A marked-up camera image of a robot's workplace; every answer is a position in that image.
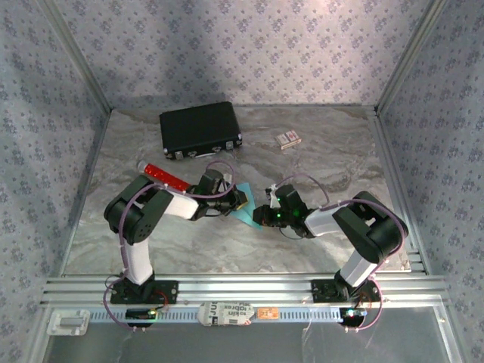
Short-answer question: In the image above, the light blue paper sheet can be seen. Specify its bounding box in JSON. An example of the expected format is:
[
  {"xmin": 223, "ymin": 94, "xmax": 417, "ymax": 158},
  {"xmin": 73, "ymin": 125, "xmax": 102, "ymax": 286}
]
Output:
[{"xmin": 230, "ymin": 182, "xmax": 265, "ymax": 231}]

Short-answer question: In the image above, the red tube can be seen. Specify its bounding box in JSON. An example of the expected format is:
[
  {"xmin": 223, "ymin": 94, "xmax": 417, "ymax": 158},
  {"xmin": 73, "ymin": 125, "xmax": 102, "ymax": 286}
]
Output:
[{"xmin": 136, "ymin": 159, "xmax": 192, "ymax": 191}]

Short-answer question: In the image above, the small playing card box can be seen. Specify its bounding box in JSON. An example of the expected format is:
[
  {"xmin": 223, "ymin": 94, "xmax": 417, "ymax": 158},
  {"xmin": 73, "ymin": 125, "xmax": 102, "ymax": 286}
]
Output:
[{"xmin": 275, "ymin": 129, "xmax": 303, "ymax": 151}]

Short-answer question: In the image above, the black case with metal corners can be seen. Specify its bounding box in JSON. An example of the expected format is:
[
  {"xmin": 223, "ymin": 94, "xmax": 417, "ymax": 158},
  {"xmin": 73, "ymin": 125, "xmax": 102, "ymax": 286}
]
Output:
[{"xmin": 158, "ymin": 101, "xmax": 244, "ymax": 161}]

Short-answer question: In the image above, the newspaper wrapped roll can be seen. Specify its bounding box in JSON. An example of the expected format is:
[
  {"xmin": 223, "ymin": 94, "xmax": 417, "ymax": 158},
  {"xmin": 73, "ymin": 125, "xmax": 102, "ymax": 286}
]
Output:
[{"xmin": 197, "ymin": 301, "xmax": 255, "ymax": 327}]

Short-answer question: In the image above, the right small controller board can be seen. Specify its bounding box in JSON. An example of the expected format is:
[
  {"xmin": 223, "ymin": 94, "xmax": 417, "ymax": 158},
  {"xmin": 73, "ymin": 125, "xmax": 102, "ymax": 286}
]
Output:
[{"xmin": 339, "ymin": 306, "xmax": 368, "ymax": 321}]

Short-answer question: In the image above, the small controller board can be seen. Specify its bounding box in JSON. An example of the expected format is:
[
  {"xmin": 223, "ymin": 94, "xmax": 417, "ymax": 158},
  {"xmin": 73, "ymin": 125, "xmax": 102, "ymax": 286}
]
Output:
[
  {"xmin": 125, "ymin": 308, "xmax": 158, "ymax": 322},
  {"xmin": 339, "ymin": 306, "xmax": 368, "ymax": 321}
]

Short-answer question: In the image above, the left small controller board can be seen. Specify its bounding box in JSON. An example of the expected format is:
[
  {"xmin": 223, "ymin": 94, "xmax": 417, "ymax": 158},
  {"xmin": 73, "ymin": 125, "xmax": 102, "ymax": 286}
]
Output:
[{"xmin": 125, "ymin": 308, "xmax": 158, "ymax": 322}]

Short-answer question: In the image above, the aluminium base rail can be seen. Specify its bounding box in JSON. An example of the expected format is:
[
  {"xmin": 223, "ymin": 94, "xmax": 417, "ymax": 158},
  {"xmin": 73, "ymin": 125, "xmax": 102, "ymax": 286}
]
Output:
[{"xmin": 40, "ymin": 275, "xmax": 451, "ymax": 306}]

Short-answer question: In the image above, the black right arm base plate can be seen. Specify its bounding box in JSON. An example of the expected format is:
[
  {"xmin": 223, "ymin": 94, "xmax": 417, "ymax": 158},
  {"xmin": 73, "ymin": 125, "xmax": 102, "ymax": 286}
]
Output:
[{"xmin": 311, "ymin": 278, "xmax": 381, "ymax": 303}]

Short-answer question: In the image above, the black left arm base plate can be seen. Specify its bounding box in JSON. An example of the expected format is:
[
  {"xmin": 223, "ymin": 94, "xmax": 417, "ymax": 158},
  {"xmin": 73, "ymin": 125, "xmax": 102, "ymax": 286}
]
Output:
[{"xmin": 109, "ymin": 278, "xmax": 179, "ymax": 306}]

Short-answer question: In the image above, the slotted grey cable duct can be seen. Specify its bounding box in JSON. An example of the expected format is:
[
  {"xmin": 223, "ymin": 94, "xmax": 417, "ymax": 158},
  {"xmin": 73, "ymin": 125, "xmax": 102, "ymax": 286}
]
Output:
[{"xmin": 88, "ymin": 306, "xmax": 343, "ymax": 324}]

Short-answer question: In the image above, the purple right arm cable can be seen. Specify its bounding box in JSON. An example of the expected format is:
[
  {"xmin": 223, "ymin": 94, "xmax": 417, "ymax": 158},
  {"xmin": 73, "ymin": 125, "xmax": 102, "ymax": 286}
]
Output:
[{"xmin": 278, "ymin": 172, "xmax": 410, "ymax": 334}]

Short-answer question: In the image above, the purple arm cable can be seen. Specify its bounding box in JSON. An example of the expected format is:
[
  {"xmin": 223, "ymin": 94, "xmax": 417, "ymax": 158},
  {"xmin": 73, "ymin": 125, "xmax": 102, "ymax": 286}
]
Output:
[
  {"xmin": 101, "ymin": 158, "xmax": 237, "ymax": 334},
  {"xmin": 278, "ymin": 172, "xmax": 410, "ymax": 334}
]

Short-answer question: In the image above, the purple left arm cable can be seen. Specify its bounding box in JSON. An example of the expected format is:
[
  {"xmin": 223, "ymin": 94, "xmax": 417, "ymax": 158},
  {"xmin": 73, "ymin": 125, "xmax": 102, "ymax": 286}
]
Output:
[{"xmin": 101, "ymin": 158, "xmax": 237, "ymax": 334}]

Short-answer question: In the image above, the white plastic bracket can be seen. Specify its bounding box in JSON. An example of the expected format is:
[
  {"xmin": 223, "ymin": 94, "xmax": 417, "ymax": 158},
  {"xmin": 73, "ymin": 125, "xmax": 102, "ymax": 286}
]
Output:
[{"xmin": 46, "ymin": 309, "xmax": 91, "ymax": 337}]

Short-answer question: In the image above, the aluminium frame post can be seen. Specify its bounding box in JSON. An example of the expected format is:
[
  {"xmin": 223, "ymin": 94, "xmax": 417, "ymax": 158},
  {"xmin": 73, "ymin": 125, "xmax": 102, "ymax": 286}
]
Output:
[
  {"xmin": 374, "ymin": 0, "xmax": 449, "ymax": 116},
  {"xmin": 39, "ymin": 0, "xmax": 113, "ymax": 114}
]

